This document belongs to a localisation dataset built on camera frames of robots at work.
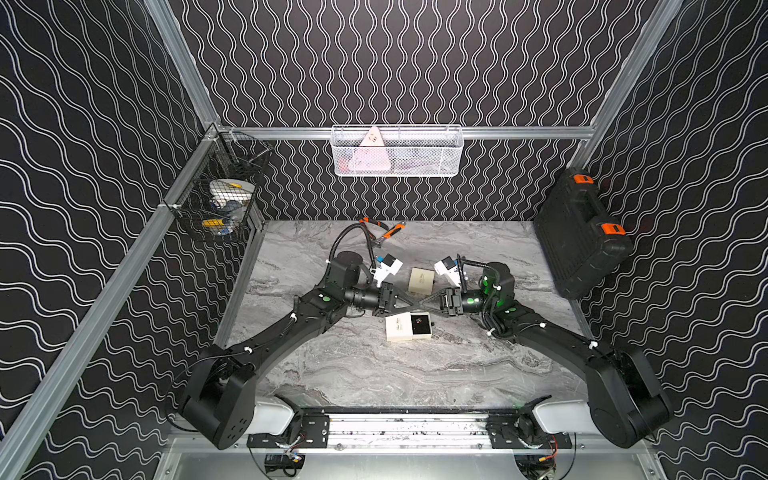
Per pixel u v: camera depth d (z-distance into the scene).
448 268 0.73
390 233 1.17
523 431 0.68
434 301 0.70
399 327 0.90
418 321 0.92
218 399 0.41
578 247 0.90
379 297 0.66
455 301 0.67
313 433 0.75
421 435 0.76
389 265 0.71
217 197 0.82
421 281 1.00
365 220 1.21
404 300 0.71
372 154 0.90
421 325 0.92
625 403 0.42
